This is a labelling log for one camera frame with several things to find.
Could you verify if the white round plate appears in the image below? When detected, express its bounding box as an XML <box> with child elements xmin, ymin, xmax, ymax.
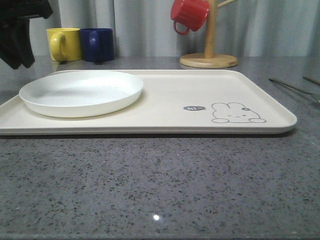
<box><xmin>19</xmin><ymin>70</ymin><xmax>144</xmax><ymax>118</ymax></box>

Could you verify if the dark blue mug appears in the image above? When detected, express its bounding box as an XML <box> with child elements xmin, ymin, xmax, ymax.
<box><xmin>79</xmin><ymin>28</ymin><xmax>115</xmax><ymax>62</ymax></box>

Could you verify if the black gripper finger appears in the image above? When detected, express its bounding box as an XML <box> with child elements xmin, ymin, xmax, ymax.
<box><xmin>16</xmin><ymin>18</ymin><xmax>35</xmax><ymax>68</ymax></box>
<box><xmin>0</xmin><ymin>19</ymin><xmax>23</xmax><ymax>69</ymax></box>

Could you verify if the wooden mug tree stand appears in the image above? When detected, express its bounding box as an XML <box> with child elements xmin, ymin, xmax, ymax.
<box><xmin>179</xmin><ymin>0</ymin><xmax>238</xmax><ymax>69</ymax></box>

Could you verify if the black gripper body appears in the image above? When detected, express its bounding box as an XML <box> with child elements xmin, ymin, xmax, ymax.
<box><xmin>0</xmin><ymin>0</ymin><xmax>53</xmax><ymax>21</ymax></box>

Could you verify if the red mug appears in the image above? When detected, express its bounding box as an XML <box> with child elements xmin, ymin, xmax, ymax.
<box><xmin>170</xmin><ymin>0</ymin><xmax>210</xmax><ymax>35</ymax></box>

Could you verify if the silver spoon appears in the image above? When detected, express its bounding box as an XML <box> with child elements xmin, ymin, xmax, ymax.
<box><xmin>268</xmin><ymin>78</ymin><xmax>320</xmax><ymax>103</ymax></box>

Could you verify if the silver chopstick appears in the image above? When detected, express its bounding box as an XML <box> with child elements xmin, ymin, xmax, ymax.
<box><xmin>303</xmin><ymin>76</ymin><xmax>320</xmax><ymax>86</ymax></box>

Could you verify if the yellow mug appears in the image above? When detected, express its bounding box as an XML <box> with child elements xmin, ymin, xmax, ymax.
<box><xmin>46</xmin><ymin>27</ymin><xmax>82</xmax><ymax>62</ymax></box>

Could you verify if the cream rabbit serving tray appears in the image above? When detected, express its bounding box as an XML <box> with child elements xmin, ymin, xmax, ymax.
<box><xmin>0</xmin><ymin>69</ymin><xmax>297</xmax><ymax>136</ymax></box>

